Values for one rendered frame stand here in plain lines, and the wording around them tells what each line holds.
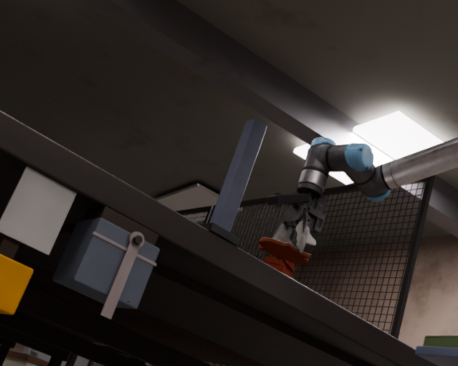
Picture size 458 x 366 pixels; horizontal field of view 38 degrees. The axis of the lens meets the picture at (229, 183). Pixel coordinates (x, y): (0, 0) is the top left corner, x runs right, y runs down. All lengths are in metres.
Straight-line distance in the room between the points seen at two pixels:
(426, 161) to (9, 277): 1.14
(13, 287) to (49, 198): 0.17
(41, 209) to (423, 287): 5.55
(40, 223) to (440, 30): 3.16
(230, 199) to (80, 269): 2.72
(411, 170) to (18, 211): 1.08
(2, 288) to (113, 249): 0.20
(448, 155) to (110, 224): 0.97
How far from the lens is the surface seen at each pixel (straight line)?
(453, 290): 6.23
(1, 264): 1.11
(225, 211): 3.80
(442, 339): 1.52
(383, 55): 4.27
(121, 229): 1.19
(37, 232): 1.16
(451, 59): 4.20
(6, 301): 1.11
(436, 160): 1.82
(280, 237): 1.81
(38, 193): 1.16
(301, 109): 4.71
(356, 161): 1.77
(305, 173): 1.83
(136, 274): 1.21
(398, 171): 1.85
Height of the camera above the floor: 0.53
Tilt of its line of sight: 21 degrees up
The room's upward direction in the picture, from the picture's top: 20 degrees clockwise
